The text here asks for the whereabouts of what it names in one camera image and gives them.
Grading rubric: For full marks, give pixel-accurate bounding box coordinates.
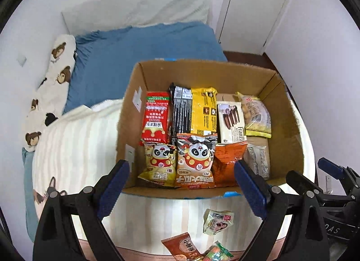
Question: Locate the grey white snack bag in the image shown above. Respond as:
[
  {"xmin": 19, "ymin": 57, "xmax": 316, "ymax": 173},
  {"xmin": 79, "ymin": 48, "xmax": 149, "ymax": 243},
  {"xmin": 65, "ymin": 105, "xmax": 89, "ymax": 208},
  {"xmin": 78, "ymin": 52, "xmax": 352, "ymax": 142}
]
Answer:
[{"xmin": 244, "ymin": 143, "xmax": 270, "ymax": 180}]

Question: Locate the beige nut snack bag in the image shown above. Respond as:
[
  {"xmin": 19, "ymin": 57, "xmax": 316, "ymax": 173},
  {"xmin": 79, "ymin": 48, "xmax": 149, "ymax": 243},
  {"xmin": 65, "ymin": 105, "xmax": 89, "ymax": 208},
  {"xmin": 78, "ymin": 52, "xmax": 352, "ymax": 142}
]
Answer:
[{"xmin": 236, "ymin": 92, "xmax": 272, "ymax": 139}]

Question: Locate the colourful gumball candy bag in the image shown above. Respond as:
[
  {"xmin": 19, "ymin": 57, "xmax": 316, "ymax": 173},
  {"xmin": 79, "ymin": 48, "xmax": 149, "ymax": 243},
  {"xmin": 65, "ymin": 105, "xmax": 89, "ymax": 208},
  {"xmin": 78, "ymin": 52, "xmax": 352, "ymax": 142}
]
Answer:
[{"xmin": 202, "ymin": 241, "xmax": 234, "ymax": 261}]

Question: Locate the white Franzzi cookie packet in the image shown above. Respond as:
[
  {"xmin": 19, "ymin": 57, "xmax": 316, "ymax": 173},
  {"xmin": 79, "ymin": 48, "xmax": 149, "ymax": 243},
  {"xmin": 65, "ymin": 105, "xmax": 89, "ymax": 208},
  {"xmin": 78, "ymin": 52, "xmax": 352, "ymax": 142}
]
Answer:
[{"xmin": 217, "ymin": 101, "xmax": 247, "ymax": 144}]

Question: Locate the small white cartoon packet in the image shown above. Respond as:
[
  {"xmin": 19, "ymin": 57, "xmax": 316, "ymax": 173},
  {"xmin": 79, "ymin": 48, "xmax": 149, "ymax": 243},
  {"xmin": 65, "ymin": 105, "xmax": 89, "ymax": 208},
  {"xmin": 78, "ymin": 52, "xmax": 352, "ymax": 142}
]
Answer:
[{"xmin": 202, "ymin": 209, "xmax": 234, "ymax": 235}]

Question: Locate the orange panda snack bag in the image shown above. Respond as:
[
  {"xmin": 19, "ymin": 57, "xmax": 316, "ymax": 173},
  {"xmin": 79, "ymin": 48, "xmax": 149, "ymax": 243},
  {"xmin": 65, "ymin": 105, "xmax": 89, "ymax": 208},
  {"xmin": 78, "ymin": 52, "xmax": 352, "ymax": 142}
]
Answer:
[{"xmin": 175, "ymin": 133, "xmax": 217, "ymax": 189}]

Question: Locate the brown snack packet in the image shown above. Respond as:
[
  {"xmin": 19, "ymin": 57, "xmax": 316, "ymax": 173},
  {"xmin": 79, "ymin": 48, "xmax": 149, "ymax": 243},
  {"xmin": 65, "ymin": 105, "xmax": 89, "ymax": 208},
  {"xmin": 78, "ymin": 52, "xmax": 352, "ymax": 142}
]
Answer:
[{"xmin": 161, "ymin": 232, "xmax": 202, "ymax": 260}]

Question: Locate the yellow panda snack bag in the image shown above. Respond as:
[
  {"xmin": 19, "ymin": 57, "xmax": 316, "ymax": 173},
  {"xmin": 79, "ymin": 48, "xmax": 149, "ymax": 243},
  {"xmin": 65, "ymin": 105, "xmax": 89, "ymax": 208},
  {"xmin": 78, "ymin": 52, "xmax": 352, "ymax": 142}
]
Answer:
[{"xmin": 138, "ymin": 143, "xmax": 177, "ymax": 187}]

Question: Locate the black snack bar packet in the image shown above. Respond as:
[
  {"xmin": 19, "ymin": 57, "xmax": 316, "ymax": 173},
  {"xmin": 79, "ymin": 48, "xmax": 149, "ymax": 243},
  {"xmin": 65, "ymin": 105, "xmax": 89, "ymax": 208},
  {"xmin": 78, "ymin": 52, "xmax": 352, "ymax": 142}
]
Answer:
[{"xmin": 169, "ymin": 83, "xmax": 193, "ymax": 146}]

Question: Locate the red long snack packet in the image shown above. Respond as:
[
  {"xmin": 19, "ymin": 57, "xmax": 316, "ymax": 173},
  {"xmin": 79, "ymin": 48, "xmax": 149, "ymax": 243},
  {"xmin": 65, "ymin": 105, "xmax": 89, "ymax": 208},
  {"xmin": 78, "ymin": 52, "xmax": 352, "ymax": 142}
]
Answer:
[{"xmin": 141, "ymin": 92, "xmax": 170, "ymax": 144}]

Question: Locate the striped white blanket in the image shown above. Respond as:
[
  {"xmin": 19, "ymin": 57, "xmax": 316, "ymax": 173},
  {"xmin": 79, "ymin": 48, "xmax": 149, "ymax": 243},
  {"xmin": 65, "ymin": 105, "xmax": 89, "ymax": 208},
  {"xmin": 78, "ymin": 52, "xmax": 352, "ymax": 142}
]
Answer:
[{"xmin": 32, "ymin": 98, "xmax": 316, "ymax": 256}]

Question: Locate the cardboard box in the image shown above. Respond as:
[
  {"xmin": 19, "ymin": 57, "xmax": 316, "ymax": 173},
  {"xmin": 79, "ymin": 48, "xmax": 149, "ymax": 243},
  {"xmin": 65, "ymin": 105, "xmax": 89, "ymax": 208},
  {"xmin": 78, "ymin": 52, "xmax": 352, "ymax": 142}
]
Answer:
[{"xmin": 117, "ymin": 60, "xmax": 304, "ymax": 199}]

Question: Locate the bear print pillow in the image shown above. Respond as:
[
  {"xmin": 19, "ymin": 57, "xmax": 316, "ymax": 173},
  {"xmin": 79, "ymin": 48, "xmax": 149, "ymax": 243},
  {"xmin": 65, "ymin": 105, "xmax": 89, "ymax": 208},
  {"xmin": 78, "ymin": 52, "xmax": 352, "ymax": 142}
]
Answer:
[{"xmin": 23, "ymin": 34, "xmax": 76, "ymax": 152}]

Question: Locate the white door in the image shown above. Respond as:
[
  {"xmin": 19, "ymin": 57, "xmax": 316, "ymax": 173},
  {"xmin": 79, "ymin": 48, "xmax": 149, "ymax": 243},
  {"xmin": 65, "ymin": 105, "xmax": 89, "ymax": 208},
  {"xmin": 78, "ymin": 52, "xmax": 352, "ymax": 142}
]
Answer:
[{"xmin": 217, "ymin": 0, "xmax": 286, "ymax": 55}]

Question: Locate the blue bed sheet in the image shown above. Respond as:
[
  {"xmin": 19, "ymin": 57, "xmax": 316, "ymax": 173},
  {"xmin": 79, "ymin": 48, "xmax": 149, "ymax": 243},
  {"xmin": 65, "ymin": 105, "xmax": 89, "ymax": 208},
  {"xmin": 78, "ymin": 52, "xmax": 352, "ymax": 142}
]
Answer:
[{"xmin": 22, "ymin": 22, "xmax": 226, "ymax": 239}]

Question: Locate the wall socket plate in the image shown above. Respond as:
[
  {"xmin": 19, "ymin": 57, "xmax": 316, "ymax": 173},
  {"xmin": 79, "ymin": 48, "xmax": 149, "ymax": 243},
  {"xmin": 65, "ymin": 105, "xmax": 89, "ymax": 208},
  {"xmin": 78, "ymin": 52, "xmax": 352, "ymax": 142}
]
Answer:
[{"xmin": 16, "ymin": 55, "xmax": 27, "ymax": 67}]

